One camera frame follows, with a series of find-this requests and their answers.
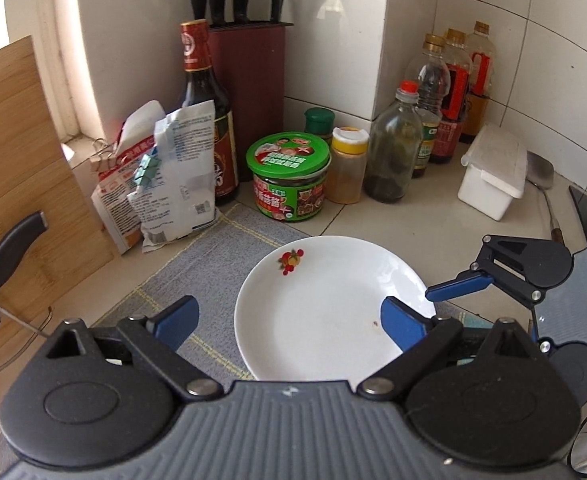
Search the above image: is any white plate fruit print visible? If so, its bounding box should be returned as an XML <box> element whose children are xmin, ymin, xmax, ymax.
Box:
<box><xmin>234</xmin><ymin>236</ymin><xmax>435</xmax><ymax>386</ymax></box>

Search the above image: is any white plastic lidded box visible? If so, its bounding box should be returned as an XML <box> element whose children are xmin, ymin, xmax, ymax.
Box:
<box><xmin>457</xmin><ymin>122</ymin><xmax>528</xmax><ymax>221</ymax></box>

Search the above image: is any grey checked cloth mat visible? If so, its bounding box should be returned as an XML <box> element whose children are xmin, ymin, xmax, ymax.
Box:
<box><xmin>0</xmin><ymin>202</ymin><xmax>315</xmax><ymax>476</ymax></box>

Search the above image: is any red label sauce bottle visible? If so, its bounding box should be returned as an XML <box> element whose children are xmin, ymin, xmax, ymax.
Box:
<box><xmin>429</xmin><ymin>28</ymin><xmax>471</xmax><ymax>164</ymax></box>

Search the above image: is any clear glass bottle red cap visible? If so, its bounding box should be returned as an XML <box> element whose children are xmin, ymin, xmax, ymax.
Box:
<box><xmin>363</xmin><ymin>80</ymin><xmax>423</xmax><ymax>204</ymax></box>

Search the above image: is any yellow cap spice jar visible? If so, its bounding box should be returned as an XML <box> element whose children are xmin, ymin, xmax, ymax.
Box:
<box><xmin>325</xmin><ymin>127</ymin><xmax>369</xmax><ymax>205</ymax></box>

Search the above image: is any white powder bag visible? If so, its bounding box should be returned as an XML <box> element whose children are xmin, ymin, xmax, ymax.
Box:
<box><xmin>128</xmin><ymin>100</ymin><xmax>216</xmax><ymax>252</ymax></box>

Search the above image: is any oil bottle yellow cap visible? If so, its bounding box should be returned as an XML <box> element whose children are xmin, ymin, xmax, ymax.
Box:
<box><xmin>405</xmin><ymin>34</ymin><xmax>451</xmax><ymax>178</ymax></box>

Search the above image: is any amber oil bottle rear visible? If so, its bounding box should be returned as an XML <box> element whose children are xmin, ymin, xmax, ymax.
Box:
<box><xmin>461</xmin><ymin>21</ymin><xmax>496</xmax><ymax>144</ymax></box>

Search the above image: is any bamboo cutting board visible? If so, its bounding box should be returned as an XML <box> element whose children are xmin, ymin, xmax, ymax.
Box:
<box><xmin>0</xmin><ymin>37</ymin><xmax>114</xmax><ymax>322</ymax></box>

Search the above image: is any green cap spice jar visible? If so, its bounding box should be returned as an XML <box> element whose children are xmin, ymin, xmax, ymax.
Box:
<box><xmin>304</xmin><ymin>107</ymin><xmax>335</xmax><ymax>143</ymax></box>

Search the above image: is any green lid sauce tub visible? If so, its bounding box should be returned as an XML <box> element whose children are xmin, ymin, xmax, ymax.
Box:
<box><xmin>246</xmin><ymin>131</ymin><xmax>331</xmax><ymax>222</ymax></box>

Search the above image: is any red white packet bag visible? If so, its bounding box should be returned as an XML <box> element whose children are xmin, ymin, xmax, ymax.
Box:
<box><xmin>90</xmin><ymin>100</ymin><xmax>166</xmax><ymax>255</ymax></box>

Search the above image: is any dark soy sauce bottle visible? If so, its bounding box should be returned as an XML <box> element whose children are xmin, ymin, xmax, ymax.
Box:
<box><xmin>175</xmin><ymin>18</ymin><xmax>241</xmax><ymax>207</ymax></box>

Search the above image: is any dark red knife block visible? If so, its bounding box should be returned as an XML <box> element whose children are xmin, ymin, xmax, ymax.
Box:
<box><xmin>190</xmin><ymin>0</ymin><xmax>286</xmax><ymax>181</ymax></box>

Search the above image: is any metal spatula wooden handle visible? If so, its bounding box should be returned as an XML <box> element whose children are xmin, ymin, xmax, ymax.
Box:
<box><xmin>527</xmin><ymin>151</ymin><xmax>565</xmax><ymax>244</ymax></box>

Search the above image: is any wire knife rack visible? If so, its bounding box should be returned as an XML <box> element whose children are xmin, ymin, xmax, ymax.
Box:
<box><xmin>0</xmin><ymin>284</ymin><xmax>55</xmax><ymax>421</ymax></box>

